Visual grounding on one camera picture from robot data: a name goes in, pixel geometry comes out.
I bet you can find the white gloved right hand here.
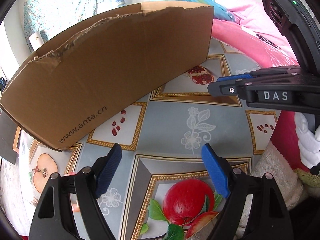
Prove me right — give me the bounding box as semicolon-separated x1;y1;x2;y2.
294;112;319;168

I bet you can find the white fluffy towel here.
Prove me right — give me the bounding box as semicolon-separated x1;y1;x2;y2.
251;142;308;210

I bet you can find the pink blanket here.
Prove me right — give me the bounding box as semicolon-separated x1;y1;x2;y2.
212;0;310;172

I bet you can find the green towel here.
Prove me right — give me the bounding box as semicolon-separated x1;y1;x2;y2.
294;168;320;188

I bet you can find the small wooden stool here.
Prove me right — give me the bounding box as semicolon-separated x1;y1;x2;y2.
12;126;21;154

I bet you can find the grey cabinet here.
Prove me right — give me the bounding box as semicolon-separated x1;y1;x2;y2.
0;112;17;165

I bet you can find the fruit print tablecloth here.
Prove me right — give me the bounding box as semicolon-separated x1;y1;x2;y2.
21;39;280;239

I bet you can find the brown cardboard box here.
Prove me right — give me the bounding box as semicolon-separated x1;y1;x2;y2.
1;1;214;151

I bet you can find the floral curtain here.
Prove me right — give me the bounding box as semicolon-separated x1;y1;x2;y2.
23;0;104;52

